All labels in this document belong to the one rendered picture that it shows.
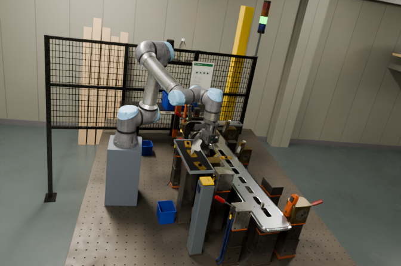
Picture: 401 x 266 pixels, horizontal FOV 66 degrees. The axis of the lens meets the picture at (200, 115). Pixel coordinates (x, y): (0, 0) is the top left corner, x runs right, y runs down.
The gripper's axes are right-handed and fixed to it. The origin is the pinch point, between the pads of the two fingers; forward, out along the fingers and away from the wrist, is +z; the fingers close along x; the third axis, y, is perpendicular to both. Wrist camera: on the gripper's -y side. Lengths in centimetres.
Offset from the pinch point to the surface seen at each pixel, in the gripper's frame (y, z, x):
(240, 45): -116, -40, 112
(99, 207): -41, 54, -40
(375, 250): 29, 124, 207
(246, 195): 14.3, 24.4, 25.7
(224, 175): 4.8, 14.0, 14.5
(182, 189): -10.5, 30.3, -1.4
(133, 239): -8, 54, -31
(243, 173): -5.1, 24.4, 39.8
